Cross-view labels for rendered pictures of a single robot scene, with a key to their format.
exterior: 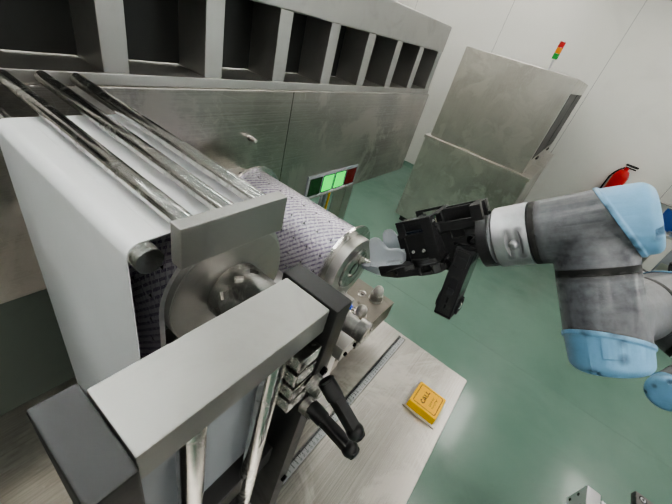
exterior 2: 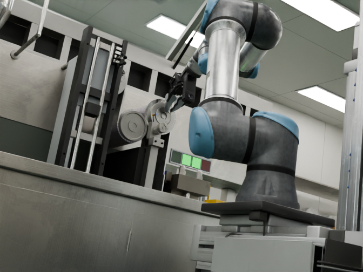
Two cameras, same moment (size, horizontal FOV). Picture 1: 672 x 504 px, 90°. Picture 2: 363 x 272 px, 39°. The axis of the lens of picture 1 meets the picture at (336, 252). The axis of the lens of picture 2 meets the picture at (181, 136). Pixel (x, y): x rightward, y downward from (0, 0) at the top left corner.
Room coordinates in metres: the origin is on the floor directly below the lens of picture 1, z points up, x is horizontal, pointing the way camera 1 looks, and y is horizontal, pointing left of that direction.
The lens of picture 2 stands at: (-1.24, -1.12, 0.65)
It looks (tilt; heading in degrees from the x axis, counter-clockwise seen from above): 15 degrees up; 30
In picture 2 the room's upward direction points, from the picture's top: 9 degrees clockwise
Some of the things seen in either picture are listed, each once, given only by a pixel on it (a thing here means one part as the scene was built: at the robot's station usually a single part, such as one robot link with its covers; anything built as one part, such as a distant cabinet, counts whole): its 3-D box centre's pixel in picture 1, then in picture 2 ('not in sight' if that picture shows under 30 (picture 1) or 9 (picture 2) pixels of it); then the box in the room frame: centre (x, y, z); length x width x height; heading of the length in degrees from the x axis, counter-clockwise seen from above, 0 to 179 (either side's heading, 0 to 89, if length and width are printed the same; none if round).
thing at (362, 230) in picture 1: (344, 262); (160, 116); (0.48, -0.02, 1.25); 0.15 x 0.01 x 0.15; 152
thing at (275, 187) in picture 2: not in sight; (268, 190); (-0.07, -0.71, 0.87); 0.15 x 0.15 x 0.10
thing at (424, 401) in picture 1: (426, 402); (216, 204); (0.51, -0.31, 0.91); 0.07 x 0.07 x 0.02; 62
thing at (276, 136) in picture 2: not in sight; (270, 142); (-0.08, -0.70, 0.98); 0.13 x 0.12 x 0.14; 124
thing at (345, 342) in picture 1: (328, 362); (152, 160); (0.42, -0.05, 1.05); 0.06 x 0.05 x 0.31; 62
